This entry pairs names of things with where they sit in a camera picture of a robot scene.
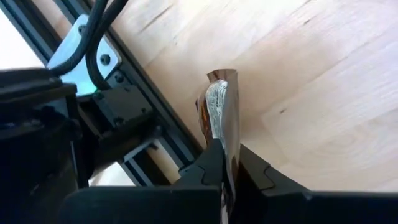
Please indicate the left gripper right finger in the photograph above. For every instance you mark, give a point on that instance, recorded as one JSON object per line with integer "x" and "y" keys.
{"x": 255, "y": 177}

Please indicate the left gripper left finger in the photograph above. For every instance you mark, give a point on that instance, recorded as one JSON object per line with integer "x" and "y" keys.
{"x": 208, "y": 171}

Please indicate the orange spice packet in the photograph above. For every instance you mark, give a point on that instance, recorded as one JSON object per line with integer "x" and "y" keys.
{"x": 224, "y": 102}

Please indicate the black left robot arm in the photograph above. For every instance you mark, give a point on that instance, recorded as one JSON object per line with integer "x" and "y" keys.
{"x": 31, "y": 140}

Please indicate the black aluminium table frame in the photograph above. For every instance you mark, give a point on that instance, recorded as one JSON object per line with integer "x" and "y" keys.
{"x": 140, "y": 77}

